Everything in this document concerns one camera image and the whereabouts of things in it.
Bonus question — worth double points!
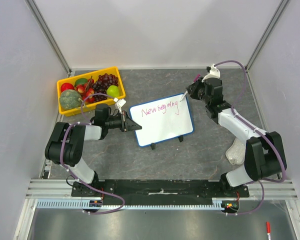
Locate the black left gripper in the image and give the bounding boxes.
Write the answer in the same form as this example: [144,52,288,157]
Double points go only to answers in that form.
[105,111,142,132]

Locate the magenta capped whiteboard marker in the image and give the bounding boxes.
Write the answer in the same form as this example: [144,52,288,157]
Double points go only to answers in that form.
[179,74,201,102]

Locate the blue framed whiteboard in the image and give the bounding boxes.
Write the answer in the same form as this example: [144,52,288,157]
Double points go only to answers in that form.
[129,93,195,147]

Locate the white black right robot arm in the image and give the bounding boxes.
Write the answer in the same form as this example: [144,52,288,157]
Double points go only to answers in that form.
[186,77,287,197]

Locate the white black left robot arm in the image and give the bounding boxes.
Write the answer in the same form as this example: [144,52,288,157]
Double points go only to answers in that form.
[44,104,142,197]

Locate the green apple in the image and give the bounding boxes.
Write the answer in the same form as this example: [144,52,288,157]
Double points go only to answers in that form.
[106,85,120,98]

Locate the yellow plastic fruit bin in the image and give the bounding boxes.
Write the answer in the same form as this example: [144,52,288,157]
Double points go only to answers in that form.
[56,66,126,117]

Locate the dark purple grape bunch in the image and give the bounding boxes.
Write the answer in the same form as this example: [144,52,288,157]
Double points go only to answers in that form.
[92,73,119,102]

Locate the red yellow small fruits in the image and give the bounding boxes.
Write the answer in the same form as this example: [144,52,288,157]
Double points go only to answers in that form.
[75,83,95,104]

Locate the green netted melon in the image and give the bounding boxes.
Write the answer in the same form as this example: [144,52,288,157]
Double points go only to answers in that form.
[59,89,82,110]

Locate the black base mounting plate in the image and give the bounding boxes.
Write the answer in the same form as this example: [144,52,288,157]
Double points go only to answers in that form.
[71,178,251,206]

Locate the green lime fruit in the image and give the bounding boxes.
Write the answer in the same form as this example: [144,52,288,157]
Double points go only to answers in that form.
[74,77,88,87]

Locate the red apple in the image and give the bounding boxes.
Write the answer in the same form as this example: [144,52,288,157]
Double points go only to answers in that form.
[60,82,75,93]

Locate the white bead eraser pad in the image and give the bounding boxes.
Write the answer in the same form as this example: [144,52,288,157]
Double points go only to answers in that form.
[225,138,246,165]

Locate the red marker pen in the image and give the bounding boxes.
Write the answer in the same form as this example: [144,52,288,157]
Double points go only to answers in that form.
[266,221,272,240]

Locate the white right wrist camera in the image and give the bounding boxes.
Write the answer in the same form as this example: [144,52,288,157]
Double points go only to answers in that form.
[201,64,221,83]

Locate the aluminium frame rail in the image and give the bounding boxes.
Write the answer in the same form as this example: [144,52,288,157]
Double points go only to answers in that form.
[24,178,77,200]

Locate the grey slotted cable duct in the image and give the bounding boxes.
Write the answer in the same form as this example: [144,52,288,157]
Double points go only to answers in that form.
[36,199,225,211]

